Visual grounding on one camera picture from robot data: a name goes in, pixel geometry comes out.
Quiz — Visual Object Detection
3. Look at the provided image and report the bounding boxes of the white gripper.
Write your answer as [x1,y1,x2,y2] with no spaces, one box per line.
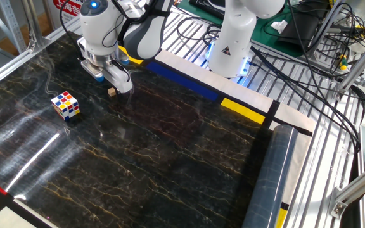
[76,36,134,96]

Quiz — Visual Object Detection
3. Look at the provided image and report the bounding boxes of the Rubik's cube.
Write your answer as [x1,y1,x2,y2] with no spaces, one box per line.
[50,91,81,122]

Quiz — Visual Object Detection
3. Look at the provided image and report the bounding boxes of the black marble vinyl sheet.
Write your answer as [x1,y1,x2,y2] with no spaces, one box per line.
[0,33,299,228]

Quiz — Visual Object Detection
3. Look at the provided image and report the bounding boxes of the red sign white characters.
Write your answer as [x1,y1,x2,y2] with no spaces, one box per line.
[53,0,82,17]

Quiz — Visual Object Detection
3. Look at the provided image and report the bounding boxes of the perforated grey steel angle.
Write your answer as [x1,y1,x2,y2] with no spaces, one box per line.
[0,0,28,54]

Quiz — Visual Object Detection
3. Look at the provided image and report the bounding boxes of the black keyboard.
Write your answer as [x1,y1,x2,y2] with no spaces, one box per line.
[188,0,227,20]

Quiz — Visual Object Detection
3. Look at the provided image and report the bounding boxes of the green cutting mat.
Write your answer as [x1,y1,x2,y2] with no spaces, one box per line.
[177,0,316,58]

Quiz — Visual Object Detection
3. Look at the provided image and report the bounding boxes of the crumpled white tissue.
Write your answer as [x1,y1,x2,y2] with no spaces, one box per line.
[270,19,289,35]

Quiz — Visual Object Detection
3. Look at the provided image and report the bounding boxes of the black pouch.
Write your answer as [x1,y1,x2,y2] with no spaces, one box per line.
[277,0,323,50]

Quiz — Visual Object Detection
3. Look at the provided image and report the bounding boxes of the yellow green screwdriver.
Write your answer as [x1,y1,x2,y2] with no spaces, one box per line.
[338,53,349,72]

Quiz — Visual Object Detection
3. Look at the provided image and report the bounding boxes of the black camera cable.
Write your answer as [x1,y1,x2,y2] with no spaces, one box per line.
[58,0,132,82]

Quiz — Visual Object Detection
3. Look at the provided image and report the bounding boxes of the grey camera with blue cap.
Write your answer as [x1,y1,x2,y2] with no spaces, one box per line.
[80,58,106,83]

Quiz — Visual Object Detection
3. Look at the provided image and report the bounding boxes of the looped black cable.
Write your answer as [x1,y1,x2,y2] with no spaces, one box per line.
[176,15,226,47]

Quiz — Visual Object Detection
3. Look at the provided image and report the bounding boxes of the aluminium frame post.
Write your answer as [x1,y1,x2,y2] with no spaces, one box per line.
[22,0,52,48]
[337,28,365,93]

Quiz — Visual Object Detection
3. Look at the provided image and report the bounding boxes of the black base cable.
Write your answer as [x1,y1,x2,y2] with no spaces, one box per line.
[248,44,365,153]
[248,60,362,149]

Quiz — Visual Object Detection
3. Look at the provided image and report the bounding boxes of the black cable tangle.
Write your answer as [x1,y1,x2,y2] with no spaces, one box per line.
[315,0,365,69]

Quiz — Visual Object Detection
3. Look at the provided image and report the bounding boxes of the aluminium beam with bracket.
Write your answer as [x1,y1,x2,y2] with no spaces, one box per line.
[328,161,365,220]

